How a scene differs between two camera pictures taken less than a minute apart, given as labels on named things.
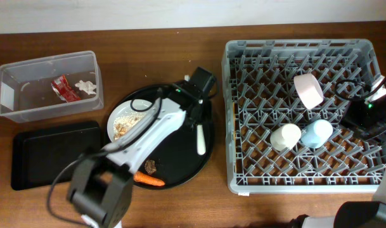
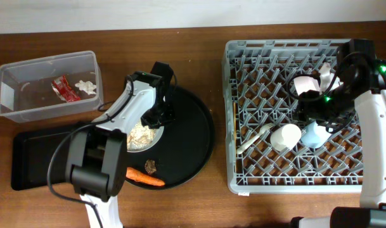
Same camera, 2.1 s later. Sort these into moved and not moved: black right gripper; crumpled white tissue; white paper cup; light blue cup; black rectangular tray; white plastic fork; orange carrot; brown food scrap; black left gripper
Moved: white plastic fork; black right gripper; black left gripper
Not moved: brown food scrap; orange carrot; white paper cup; light blue cup; crumpled white tissue; black rectangular tray
